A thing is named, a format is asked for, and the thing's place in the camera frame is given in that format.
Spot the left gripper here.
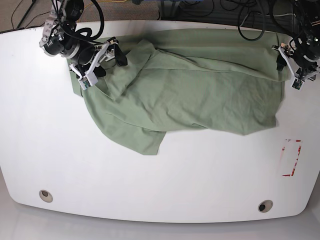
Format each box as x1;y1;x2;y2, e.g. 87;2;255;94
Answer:
272;43;320;82

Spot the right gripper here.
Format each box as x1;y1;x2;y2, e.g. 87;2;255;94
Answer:
69;37;128;79

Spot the green t-shirt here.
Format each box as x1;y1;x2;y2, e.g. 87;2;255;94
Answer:
70;28;289;155

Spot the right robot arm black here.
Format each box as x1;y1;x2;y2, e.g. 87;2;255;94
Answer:
39;0;128;80

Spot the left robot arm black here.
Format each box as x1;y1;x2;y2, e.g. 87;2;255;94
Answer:
269;0;320;89

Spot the red tape rectangle marking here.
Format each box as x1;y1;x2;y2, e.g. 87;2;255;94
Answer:
279;139;303;177

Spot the right table grommet hole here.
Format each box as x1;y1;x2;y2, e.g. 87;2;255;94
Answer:
258;200;273;213

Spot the table grommet hole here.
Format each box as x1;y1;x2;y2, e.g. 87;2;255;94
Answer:
39;190;53;203
258;200;273;213

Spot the left table grommet hole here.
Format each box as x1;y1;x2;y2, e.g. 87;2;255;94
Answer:
39;190;53;203

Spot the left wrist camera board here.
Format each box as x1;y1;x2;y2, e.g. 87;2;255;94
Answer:
291;78;305;91

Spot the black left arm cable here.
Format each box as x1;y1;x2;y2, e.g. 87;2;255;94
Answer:
236;0;301;42

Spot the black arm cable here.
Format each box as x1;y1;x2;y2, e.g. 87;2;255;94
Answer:
236;0;301;42
53;0;106;42

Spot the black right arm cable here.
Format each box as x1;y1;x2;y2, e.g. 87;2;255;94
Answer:
53;0;106;42

